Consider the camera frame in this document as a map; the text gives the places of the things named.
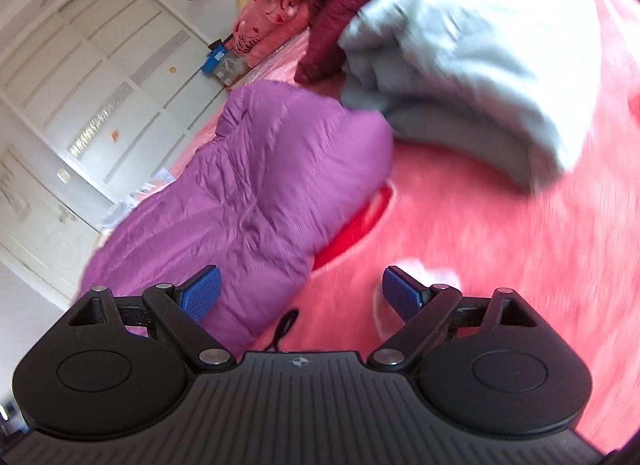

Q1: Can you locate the blue box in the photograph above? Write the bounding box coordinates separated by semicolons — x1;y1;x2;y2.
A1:
201;47;228;76

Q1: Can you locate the light blue down jacket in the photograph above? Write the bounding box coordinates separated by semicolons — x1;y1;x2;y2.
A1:
337;0;601;193

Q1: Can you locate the white wardrobe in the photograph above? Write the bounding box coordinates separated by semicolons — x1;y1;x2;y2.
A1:
0;0;236;206

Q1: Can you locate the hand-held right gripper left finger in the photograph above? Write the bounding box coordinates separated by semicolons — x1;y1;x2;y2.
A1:
66;265;237;372

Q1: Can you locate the maroon down jacket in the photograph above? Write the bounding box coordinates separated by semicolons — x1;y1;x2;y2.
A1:
294;0;406;86

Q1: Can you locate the purple down jacket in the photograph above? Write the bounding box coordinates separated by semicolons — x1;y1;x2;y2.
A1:
80;80;396;353

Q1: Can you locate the white door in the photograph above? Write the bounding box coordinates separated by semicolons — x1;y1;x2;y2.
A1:
0;145;101;308

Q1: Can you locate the pink heart print pillow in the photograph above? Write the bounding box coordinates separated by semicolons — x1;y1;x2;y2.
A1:
245;27;313;68
232;0;311;53

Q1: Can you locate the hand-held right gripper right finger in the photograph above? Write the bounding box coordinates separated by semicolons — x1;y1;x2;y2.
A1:
366;266;539;372

